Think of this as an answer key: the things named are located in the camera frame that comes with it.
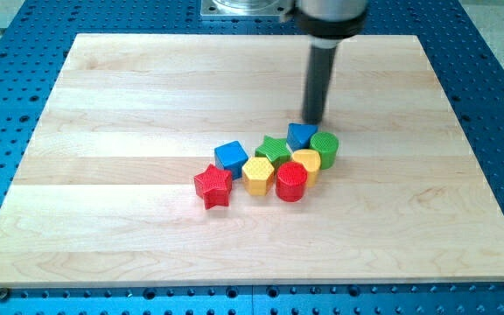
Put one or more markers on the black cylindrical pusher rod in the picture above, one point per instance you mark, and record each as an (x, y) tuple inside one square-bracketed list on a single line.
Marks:
[(318, 77)]

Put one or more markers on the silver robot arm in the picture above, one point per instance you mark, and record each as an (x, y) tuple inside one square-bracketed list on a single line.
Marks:
[(327, 23)]

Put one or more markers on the yellow hexagon block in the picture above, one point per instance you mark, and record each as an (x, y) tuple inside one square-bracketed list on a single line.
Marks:
[(258, 176)]

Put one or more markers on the blue triangle block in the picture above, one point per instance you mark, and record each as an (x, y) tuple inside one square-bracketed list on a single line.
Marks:
[(299, 135)]

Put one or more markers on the green cylinder block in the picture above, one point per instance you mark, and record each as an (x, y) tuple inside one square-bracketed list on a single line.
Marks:
[(326, 144)]

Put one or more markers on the yellow heart block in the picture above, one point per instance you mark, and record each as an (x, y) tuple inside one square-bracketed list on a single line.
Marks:
[(311, 161)]

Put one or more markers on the green star block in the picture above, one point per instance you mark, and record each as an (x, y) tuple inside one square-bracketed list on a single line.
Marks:
[(275, 150)]

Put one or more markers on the red cylinder block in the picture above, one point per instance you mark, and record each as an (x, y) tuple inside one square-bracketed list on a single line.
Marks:
[(291, 179)]

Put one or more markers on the blue cube block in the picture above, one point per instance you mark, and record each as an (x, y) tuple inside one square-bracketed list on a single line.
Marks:
[(231, 157)]

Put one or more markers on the red star block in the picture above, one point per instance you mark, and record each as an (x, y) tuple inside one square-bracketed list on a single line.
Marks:
[(214, 186)]

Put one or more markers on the light wooden board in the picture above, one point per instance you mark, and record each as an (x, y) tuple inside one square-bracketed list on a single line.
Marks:
[(104, 194)]

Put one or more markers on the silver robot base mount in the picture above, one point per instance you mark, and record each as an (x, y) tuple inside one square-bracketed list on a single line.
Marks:
[(243, 8)]

